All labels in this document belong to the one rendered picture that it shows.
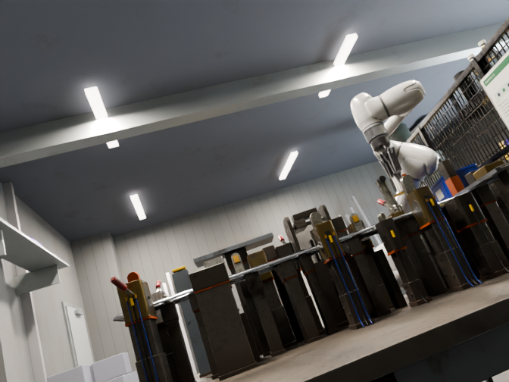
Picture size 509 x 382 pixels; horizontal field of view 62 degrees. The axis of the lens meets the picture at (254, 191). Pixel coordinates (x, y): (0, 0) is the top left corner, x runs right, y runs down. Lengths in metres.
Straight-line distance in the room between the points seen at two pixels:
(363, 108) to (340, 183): 8.33
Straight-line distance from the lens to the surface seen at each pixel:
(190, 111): 4.89
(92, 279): 8.73
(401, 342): 0.81
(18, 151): 4.98
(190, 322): 1.88
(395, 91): 1.82
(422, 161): 2.28
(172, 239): 9.15
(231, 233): 9.20
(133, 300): 1.37
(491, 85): 2.09
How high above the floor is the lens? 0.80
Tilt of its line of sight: 17 degrees up
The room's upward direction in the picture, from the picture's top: 20 degrees counter-clockwise
